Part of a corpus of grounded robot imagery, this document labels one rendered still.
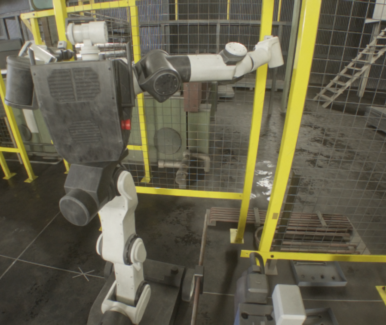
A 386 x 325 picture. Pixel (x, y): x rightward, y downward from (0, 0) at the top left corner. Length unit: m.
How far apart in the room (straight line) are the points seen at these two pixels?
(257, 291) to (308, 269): 1.63
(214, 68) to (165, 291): 1.22
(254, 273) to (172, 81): 0.55
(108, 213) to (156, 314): 0.69
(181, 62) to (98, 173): 0.44
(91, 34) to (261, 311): 0.78
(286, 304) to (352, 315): 1.56
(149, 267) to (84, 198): 0.92
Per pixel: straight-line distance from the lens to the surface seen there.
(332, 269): 2.03
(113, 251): 1.05
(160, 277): 1.51
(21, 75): 0.83
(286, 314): 0.30
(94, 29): 0.78
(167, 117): 2.78
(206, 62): 0.78
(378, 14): 10.13
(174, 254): 1.86
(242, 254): 1.35
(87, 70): 0.61
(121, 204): 0.95
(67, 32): 0.81
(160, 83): 0.69
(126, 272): 1.21
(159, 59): 0.74
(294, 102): 0.92
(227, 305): 1.63
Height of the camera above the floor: 1.44
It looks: 28 degrees down
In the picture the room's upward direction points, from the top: straight up
